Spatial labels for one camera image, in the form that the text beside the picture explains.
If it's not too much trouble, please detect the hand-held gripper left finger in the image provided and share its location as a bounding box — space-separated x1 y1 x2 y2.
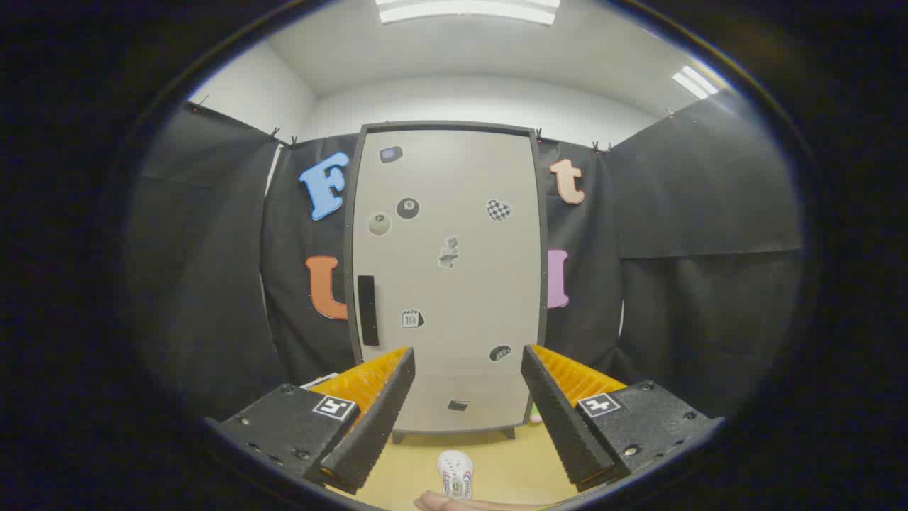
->
206 346 416 495

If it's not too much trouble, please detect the white shoe with striped side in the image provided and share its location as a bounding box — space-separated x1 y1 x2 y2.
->
437 450 475 500

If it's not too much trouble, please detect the black cabinet door handle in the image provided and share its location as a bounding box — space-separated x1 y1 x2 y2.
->
358 275 380 347

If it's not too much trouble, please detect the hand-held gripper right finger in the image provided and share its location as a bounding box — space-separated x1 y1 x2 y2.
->
521 344 726 493

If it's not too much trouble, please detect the long ceiling light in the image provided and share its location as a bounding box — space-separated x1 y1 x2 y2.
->
375 0 561 26

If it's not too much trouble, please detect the black backdrop cloth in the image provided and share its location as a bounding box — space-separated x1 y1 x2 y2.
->
124 92 806 419

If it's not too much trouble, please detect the grey shoe cabinet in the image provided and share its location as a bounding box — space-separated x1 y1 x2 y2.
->
344 121 550 445

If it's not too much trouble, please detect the small ceiling light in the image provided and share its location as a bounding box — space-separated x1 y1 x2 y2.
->
671 65 719 100

